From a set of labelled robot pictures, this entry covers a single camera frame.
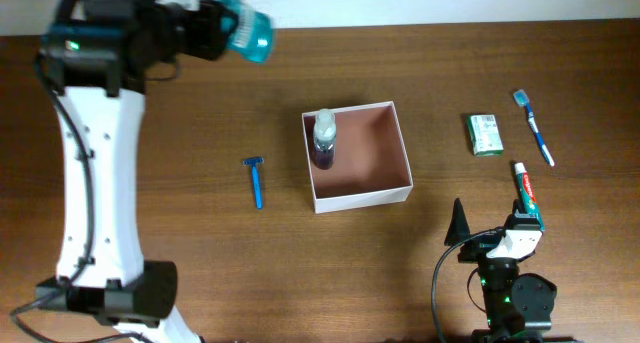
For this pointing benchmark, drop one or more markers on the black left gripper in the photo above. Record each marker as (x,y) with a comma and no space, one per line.
(214,18)

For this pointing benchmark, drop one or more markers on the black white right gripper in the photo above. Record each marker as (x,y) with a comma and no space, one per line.
(459,227)

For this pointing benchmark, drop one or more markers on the teal mouthwash bottle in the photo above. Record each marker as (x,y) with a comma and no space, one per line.
(252,34)

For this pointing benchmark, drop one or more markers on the clear bottle with purple liquid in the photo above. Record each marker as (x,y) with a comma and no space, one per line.
(324,139)

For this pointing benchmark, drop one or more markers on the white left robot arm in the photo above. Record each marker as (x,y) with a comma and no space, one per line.
(93,63)

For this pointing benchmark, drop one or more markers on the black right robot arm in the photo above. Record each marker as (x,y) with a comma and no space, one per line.
(517,305)

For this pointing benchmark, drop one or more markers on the green red toothpaste tube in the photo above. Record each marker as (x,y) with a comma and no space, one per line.
(528,198)

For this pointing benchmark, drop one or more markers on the green and white soap box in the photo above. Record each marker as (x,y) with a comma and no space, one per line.
(485,136)

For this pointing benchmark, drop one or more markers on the blue and white toothbrush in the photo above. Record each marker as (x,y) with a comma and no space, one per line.
(522,100)

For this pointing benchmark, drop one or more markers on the blue disposable razor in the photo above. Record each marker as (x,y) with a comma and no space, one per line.
(253,163)

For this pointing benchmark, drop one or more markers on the white cardboard box, brown inside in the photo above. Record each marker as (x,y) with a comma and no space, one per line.
(371,166)

